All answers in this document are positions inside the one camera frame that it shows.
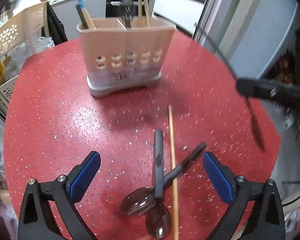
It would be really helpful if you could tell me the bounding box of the dark chopstick in holder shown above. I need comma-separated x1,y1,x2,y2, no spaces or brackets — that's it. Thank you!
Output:
75,4,88,29

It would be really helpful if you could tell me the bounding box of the plain wooden chopstick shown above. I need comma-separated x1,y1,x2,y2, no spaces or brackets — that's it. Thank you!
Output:
167,104,180,240

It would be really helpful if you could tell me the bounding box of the dark handled metal spoon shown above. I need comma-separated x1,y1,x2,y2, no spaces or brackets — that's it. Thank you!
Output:
121,142,206,216

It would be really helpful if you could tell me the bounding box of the black handled metal spoon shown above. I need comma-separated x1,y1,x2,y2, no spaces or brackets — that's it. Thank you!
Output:
244,98,266,152

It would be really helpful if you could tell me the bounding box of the black built-in oven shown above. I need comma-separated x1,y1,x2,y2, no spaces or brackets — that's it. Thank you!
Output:
105,0,157,18

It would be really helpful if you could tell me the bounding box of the blue patterned wooden chopstick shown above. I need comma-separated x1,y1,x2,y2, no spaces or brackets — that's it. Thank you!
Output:
77,0,96,30

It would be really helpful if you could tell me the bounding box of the beige plastic utensil holder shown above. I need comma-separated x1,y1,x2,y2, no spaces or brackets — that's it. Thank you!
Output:
77,17,175,97

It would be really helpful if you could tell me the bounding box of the grey handled metal spoon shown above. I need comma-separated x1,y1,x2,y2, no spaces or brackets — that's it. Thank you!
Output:
146,129,171,239

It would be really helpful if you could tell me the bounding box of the white perforated plastic shelf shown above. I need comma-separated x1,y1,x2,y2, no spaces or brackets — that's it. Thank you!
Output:
0,2,55,106

